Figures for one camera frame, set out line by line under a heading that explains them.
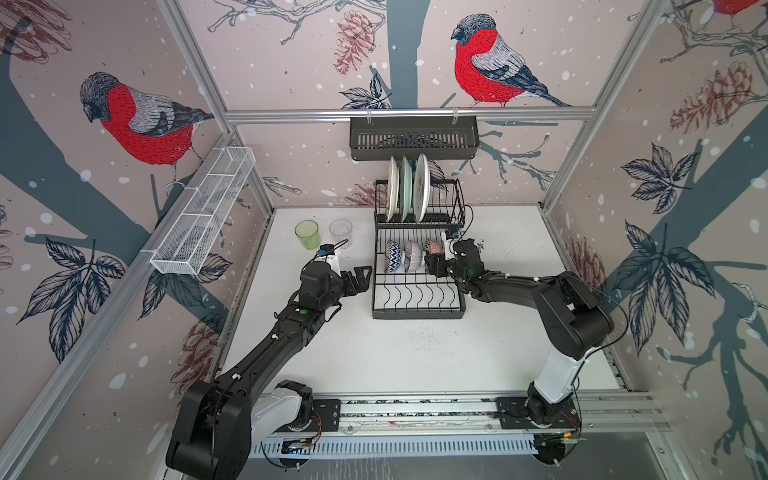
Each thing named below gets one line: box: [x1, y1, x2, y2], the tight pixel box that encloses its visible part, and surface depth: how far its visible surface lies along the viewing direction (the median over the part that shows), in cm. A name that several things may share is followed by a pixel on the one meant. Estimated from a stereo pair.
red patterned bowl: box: [429, 240, 442, 254], surface depth 95 cm
